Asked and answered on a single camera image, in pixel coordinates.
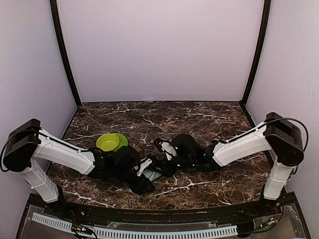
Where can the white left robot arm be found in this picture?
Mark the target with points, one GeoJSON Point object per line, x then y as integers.
{"type": "Point", "coordinates": [30, 142]}

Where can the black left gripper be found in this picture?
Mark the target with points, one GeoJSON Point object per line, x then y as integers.
{"type": "Point", "coordinates": [139, 188]}

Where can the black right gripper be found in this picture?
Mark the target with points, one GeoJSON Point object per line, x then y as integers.
{"type": "Point", "coordinates": [167, 171]}

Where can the black corner frame post right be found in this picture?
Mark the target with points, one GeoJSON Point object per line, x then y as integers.
{"type": "Point", "coordinates": [257, 53]}

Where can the black corner frame post left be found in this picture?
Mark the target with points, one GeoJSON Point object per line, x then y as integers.
{"type": "Point", "coordinates": [63, 51]}

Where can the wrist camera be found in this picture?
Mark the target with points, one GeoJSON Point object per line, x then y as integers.
{"type": "Point", "coordinates": [144, 165]}
{"type": "Point", "coordinates": [166, 147]}

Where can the green bowl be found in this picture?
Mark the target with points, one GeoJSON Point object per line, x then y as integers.
{"type": "Point", "coordinates": [108, 142]}

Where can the plaid brown glasses case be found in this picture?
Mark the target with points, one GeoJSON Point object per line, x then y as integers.
{"type": "Point", "coordinates": [138, 149]}

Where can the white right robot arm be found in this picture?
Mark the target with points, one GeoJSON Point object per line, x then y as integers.
{"type": "Point", "coordinates": [276, 133]}

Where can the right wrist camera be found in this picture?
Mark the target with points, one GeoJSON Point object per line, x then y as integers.
{"type": "Point", "coordinates": [166, 147]}

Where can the black quilted glasses case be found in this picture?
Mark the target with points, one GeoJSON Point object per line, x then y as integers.
{"type": "Point", "coordinates": [157, 168]}

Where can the green plate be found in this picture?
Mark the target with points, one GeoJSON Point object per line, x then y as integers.
{"type": "Point", "coordinates": [123, 141]}

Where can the black corner frame post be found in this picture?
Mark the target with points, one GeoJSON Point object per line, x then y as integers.
{"type": "Point", "coordinates": [257, 53]}
{"type": "Point", "coordinates": [63, 51]}

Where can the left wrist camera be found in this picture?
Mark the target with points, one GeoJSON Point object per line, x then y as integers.
{"type": "Point", "coordinates": [144, 165]}

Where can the white slotted cable duct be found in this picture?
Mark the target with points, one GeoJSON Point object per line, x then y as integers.
{"type": "Point", "coordinates": [116, 230]}

